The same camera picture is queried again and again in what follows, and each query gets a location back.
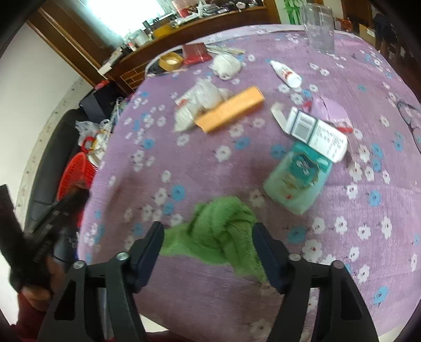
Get black sofa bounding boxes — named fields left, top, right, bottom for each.
left=24, top=108, right=87, bottom=231

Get yellow tape roll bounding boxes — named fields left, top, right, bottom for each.
left=158, top=53, right=184, bottom=71

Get orange cardboard box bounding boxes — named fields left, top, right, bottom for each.
left=195, top=85, right=264, bottom=134

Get purple floral tablecloth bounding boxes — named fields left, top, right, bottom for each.
left=77, top=23, right=421, bottom=342

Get person's left hand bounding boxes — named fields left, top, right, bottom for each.
left=19, top=255, right=68, bottom=312

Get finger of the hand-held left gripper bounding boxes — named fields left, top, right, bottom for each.
left=48, top=189, right=90, bottom=232

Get red plastic basket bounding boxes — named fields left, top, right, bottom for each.
left=56, top=136, right=99, bottom=201

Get white spray bottle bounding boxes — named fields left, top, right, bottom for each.
left=270, top=60, right=302, bottom=89

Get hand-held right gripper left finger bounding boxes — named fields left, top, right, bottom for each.
left=37, top=221, right=165, bottom=342

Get brown cardboard box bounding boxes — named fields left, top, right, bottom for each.
left=359, top=24, right=376, bottom=45

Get purple paper sheet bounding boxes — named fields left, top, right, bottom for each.
left=311, top=96, right=351, bottom=124

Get eyeglasses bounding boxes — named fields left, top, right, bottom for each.
left=396, top=100, right=421, bottom=145

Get green cloth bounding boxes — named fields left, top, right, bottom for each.
left=161, top=195, right=268, bottom=284

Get black box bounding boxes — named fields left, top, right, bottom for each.
left=79, top=82, right=129, bottom=122

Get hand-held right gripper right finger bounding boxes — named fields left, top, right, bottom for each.
left=253, top=222, right=379, bottom=342

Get clear glass measuring cup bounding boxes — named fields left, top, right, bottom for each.
left=301, top=3, right=335, bottom=54

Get crumpled clear plastic bag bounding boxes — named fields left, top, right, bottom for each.
left=174, top=79, right=232, bottom=133

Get white plastic bag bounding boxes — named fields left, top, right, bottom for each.
left=75, top=118, right=114, bottom=165

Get clear wrapped sticks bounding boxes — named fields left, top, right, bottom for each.
left=206, top=44, right=245, bottom=56

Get white tissue wad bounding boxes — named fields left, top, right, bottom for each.
left=210, top=53, right=242, bottom=81

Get wooden cabinet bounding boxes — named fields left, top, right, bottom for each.
left=26, top=0, right=277, bottom=96

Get teal tissue packet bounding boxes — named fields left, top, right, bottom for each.
left=262, top=141, right=333, bottom=216

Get white printed medicine box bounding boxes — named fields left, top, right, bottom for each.
left=270, top=102, right=348, bottom=163

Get red foil packet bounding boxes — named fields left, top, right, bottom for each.
left=182, top=43, right=213, bottom=64

